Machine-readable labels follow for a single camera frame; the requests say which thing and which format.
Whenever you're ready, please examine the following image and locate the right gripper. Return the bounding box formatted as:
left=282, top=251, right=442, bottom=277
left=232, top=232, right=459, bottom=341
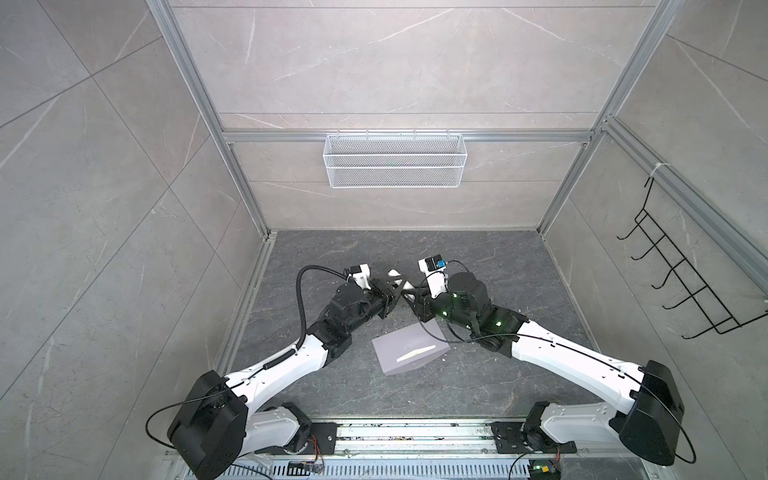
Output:
left=400, top=281, right=478, bottom=334

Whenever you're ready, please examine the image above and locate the white glue stick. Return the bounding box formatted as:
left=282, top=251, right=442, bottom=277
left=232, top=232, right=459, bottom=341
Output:
left=387, top=269, right=416, bottom=297

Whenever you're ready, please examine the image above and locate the beige letter paper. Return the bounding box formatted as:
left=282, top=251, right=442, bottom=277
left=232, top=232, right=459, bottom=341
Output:
left=396, top=345, right=436, bottom=363

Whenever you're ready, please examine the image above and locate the grey purple envelope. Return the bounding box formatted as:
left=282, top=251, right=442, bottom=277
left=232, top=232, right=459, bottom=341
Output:
left=372, top=320, right=450, bottom=376

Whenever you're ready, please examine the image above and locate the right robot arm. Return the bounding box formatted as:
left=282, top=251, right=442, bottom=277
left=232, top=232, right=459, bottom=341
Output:
left=399, top=270, right=689, bottom=466

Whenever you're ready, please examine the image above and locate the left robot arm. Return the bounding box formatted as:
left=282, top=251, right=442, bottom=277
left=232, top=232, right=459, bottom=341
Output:
left=167, top=276, right=404, bottom=479

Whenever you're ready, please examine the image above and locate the aluminium rail frame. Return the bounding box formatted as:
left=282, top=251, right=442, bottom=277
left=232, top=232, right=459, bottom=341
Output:
left=312, top=418, right=634, bottom=459

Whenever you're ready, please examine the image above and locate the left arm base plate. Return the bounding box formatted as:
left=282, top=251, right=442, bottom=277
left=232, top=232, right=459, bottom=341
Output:
left=290, top=422, right=339, bottom=456

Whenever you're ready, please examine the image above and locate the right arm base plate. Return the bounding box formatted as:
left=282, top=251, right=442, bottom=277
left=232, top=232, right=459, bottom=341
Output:
left=490, top=421, right=537, bottom=454

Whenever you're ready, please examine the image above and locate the white vented cable duct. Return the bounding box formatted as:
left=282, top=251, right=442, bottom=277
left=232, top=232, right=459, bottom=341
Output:
left=221, top=459, right=531, bottom=479

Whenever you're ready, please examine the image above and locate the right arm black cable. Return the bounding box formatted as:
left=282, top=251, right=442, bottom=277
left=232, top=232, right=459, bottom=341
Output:
left=416, top=259, right=698, bottom=466

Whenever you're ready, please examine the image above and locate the black wire hook rack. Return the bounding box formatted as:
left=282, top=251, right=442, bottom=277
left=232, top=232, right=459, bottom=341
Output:
left=616, top=177, right=767, bottom=341

